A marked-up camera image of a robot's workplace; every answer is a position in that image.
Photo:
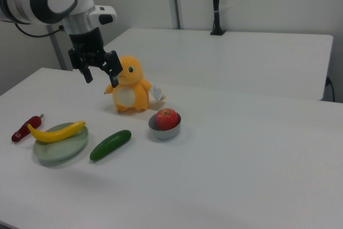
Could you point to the small metal bowl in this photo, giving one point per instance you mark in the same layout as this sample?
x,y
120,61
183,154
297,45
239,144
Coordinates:
x,y
164,134

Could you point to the black pole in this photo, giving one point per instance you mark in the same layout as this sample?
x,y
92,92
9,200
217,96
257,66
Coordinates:
x,y
216,1

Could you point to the red chili pepper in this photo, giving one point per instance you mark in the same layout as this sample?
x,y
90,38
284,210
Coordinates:
x,y
25,129

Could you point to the orange plush toy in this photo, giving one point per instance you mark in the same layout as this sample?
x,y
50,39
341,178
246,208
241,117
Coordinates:
x,y
132,89

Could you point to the green cucumber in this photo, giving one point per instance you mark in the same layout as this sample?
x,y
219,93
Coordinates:
x,y
111,144

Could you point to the red apple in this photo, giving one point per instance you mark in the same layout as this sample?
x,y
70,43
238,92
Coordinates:
x,y
167,119

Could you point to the pale green plate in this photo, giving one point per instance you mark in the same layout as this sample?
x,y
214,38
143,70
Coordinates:
x,y
60,150

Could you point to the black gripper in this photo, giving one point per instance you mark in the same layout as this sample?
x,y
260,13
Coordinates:
x,y
87,42

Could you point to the yellow banana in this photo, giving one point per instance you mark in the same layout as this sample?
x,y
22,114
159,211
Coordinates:
x,y
56,133

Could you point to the white table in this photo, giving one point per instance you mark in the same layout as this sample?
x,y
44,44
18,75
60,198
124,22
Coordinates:
x,y
227,60

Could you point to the white paper tag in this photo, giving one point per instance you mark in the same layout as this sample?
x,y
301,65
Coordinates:
x,y
157,93

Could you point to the black pole base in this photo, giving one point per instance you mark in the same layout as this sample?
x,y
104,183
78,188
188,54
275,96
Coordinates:
x,y
217,33

